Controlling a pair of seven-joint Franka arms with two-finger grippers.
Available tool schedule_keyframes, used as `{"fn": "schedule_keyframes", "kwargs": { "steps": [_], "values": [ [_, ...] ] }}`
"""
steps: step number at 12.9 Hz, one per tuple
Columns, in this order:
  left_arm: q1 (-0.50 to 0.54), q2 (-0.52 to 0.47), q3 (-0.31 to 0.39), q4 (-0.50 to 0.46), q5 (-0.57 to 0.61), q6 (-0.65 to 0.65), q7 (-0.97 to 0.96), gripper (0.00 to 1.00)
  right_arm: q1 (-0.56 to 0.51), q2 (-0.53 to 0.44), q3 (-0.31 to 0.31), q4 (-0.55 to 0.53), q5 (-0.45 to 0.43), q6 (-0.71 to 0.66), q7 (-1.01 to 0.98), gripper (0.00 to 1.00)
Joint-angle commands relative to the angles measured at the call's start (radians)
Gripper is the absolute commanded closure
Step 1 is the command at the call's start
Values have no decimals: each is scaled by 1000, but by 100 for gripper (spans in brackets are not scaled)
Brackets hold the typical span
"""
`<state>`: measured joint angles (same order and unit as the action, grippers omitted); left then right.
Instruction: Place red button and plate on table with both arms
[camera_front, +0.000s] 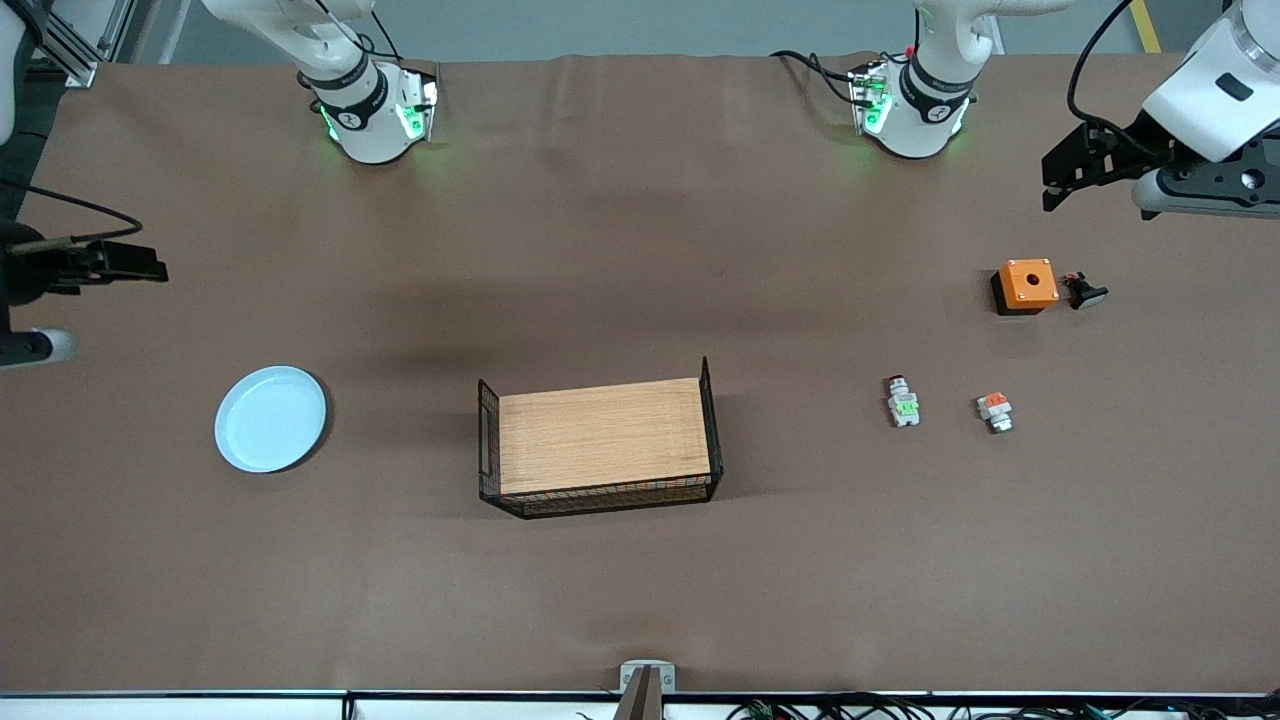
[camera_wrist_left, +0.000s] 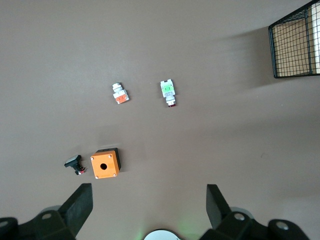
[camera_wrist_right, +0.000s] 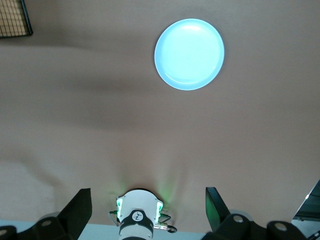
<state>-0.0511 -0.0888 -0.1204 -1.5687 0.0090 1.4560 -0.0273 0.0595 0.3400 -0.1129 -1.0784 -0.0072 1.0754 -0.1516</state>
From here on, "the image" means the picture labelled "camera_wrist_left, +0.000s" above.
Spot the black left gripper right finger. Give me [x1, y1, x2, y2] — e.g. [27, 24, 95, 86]
[199, 184, 272, 240]

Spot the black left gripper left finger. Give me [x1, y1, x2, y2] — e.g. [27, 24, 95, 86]
[17, 182, 94, 240]

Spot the green grey contact block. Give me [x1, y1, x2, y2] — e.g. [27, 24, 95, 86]
[159, 78, 177, 109]

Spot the black square push button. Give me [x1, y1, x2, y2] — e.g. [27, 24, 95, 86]
[63, 154, 88, 176]

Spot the white button orange label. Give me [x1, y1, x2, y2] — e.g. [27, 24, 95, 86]
[111, 82, 131, 105]

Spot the brown table cover sheet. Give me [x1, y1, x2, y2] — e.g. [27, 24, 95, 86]
[0, 0, 320, 240]

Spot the orange button enclosure box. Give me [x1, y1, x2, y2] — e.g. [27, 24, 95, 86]
[90, 147, 122, 180]

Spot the black wire basket wooden base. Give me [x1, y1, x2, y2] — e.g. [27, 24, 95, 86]
[268, 0, 320, 79]

